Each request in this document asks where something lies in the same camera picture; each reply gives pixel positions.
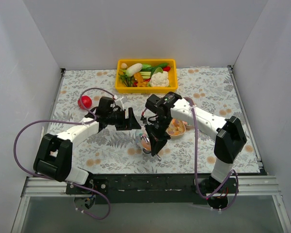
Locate beige tray of orange candies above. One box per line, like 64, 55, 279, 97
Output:
166, 119, 186, 139

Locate pink tray of colourful candies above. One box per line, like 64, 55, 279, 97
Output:
183, 121, 194, 129

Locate silver metal scoop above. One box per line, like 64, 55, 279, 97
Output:
141, 134, 151, 154

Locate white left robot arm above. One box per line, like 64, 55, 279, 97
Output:
33, 97, 141, 194

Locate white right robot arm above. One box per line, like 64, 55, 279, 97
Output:
145, 92, 247, 193

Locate clear glass jar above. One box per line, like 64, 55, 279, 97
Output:
135, 128, 151, 151

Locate red apple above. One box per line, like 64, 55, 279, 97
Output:
78, 96, 92, 109

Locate white cauliflower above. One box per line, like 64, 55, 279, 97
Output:
149, 71, 169, 87

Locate yellow plastic bin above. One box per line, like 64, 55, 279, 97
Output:
115, 59, 178, 94

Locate green cucumber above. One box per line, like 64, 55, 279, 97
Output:
151, 63, 168, 71

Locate white radish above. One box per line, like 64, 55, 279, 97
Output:
126, 63, 143, 77

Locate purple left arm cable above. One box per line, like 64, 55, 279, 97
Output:
13, 87, 118, 220

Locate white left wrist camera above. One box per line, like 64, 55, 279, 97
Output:
114, 97, 127, 110

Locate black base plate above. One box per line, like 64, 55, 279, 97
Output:
65, 173, 242, 204

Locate aluminium frame rail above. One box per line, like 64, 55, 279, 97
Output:
22, 176, 282, 197

